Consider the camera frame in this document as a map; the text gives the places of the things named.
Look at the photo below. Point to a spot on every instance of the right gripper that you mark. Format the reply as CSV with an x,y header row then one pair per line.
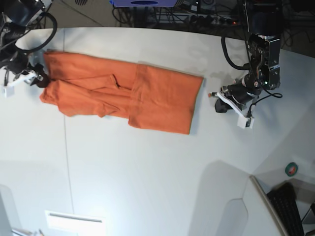
x,y
17,72

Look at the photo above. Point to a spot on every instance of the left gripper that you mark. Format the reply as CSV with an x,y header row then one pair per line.
x,y
239,93

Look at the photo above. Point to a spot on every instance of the orange t-shirt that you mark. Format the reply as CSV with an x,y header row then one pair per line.
x,y
148,97

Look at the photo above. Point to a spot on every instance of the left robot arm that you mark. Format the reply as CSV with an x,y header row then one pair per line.
x,y
262,22

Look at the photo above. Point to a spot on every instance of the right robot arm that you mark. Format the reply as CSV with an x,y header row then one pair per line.
x,y
17,19

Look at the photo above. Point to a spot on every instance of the green tape roll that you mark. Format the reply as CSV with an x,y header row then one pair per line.
x,y
291,169

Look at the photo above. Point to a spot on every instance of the blue box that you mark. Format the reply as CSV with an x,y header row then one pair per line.
x,y
143,3

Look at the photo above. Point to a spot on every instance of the black keyboard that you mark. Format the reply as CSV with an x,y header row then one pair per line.
x,y
283,200

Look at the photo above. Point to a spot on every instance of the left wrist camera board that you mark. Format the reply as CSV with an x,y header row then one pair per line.
x,y
245,122

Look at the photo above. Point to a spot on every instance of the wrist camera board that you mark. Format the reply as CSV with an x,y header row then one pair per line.
x,y
245,122
7,91

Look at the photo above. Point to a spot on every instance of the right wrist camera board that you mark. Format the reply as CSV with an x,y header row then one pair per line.
x,y
7,91

